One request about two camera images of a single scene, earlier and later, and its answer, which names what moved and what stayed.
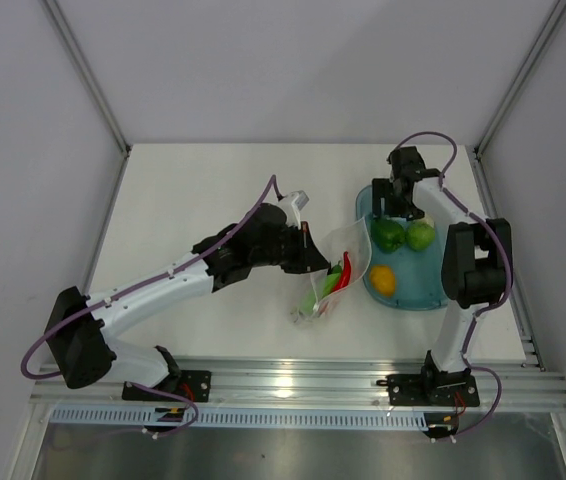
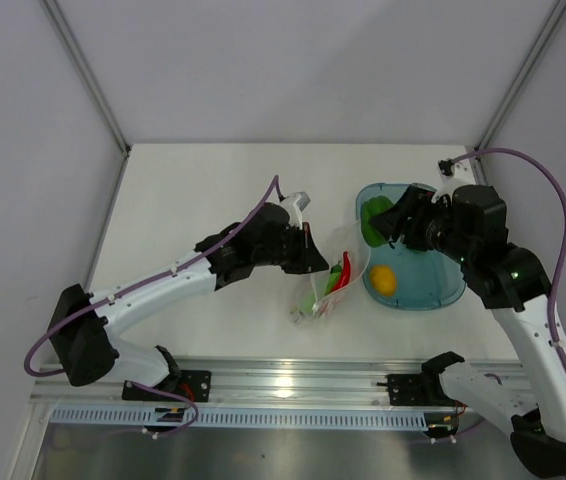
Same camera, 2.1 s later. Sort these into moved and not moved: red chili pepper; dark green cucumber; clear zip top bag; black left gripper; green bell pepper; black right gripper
Moved: green bell pepper; black right gripper
Not moved: clear zip top bag; black left gripper; dark green cucumber; red chili pepper
